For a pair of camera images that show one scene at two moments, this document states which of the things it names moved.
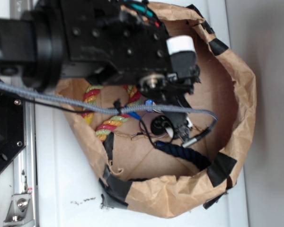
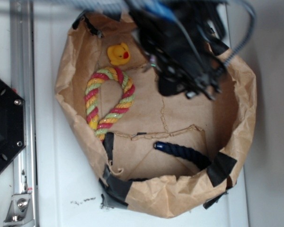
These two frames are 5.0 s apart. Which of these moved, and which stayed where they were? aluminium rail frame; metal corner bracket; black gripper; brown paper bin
Moved: black gripper
Stayed: aluminium rail frame; metal corner bracket; brown paper bin
